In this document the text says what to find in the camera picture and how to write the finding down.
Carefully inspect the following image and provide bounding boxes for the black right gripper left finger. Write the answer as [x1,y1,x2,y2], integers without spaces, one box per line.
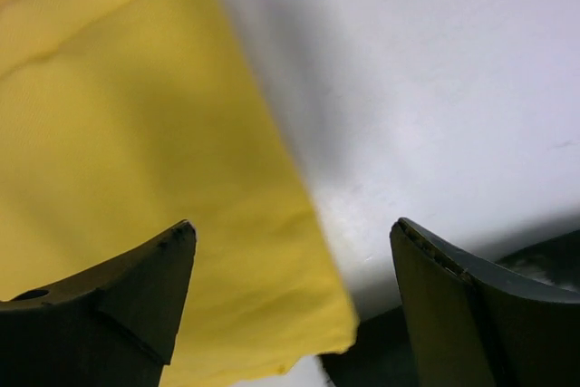
[1,220,197,387]

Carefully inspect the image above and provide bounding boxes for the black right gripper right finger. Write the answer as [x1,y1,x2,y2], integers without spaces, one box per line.
[390,218,579,386]

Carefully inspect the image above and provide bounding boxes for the black white patterned jeans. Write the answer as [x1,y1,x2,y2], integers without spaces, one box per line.
[320,231,579,387]

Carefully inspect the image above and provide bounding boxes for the yellow shirt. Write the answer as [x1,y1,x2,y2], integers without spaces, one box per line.
[1,0,358,386]

